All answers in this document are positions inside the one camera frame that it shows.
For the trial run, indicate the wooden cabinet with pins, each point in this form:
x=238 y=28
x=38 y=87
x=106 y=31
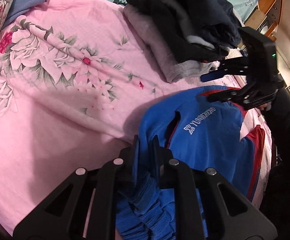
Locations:
x=266 y=17

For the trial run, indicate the blue and red pants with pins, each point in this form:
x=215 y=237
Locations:
x=200 y=133

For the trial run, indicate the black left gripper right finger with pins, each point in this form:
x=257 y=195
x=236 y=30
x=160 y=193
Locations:
x=207 y=206

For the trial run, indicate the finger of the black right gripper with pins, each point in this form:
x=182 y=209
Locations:
x=233 y=66
x=250 y=96

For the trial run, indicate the pink floral bed sheet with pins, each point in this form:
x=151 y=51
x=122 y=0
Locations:
x=75 y=82

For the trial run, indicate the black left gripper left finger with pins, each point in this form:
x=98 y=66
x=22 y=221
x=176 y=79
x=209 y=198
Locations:
x=84 y=205

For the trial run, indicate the dark navy folded garment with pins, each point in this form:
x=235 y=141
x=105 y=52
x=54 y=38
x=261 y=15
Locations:
x=214 y=21

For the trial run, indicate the person's right hand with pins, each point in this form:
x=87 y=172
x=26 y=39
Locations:
x=265 y=107

